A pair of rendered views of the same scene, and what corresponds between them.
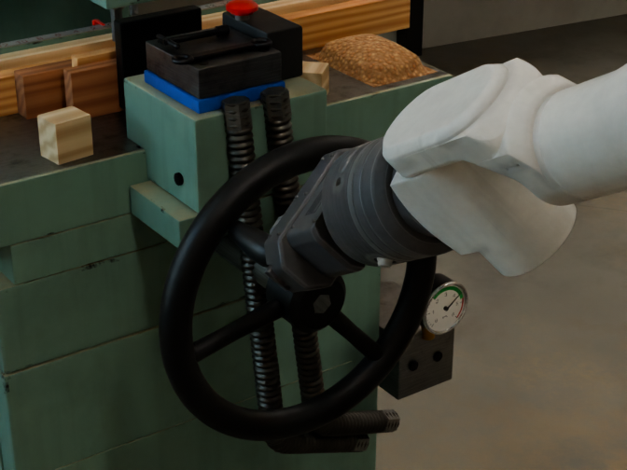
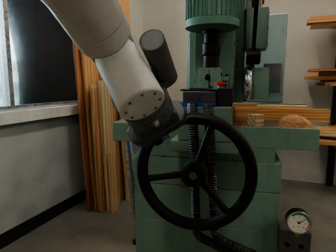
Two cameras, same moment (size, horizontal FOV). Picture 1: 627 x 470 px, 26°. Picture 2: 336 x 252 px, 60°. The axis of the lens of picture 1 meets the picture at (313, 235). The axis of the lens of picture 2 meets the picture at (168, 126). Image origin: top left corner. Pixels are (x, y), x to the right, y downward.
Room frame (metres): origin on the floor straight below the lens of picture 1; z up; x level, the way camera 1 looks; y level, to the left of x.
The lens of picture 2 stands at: (0.56, -0.45, 1.02)
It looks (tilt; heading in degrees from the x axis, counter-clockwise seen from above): 8 degrees down; 49
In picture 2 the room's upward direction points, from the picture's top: straight up
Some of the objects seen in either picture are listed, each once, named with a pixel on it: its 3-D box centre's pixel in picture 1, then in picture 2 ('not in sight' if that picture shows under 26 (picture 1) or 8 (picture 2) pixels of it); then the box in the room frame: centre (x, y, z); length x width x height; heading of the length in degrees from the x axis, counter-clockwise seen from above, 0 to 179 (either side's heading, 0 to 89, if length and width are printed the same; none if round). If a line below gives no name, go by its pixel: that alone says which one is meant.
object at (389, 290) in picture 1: (397, 338); (292, 235); (1.36, -0.10, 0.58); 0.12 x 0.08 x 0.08; 35
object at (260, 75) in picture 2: not in sight; (256, 83); (1.57, 0.17, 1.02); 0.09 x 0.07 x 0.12; 125
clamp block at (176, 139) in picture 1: (225, 128); (206, 121); (1.18, 0.08, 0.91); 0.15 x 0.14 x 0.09; 125
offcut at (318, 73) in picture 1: (310, 81); (255, 120); (1.30, 0.00, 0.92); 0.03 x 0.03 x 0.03; 78
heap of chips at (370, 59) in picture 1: (370, 51); (294, 119); (1.41, -0.06, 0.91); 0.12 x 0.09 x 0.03; 35
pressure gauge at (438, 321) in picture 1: (435, 309); (297, 223); (1.31, -0.13, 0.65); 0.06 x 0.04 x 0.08; 125
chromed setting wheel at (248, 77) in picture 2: not in sight; (247, 83); (1.51, 0.17, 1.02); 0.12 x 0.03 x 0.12; 35
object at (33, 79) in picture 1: (124, 73); not in sight; (1.31, 0.19, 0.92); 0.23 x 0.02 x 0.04; 125
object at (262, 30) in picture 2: not in sight; (256, 30); (1.60, 0.20, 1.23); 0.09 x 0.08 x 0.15; 35
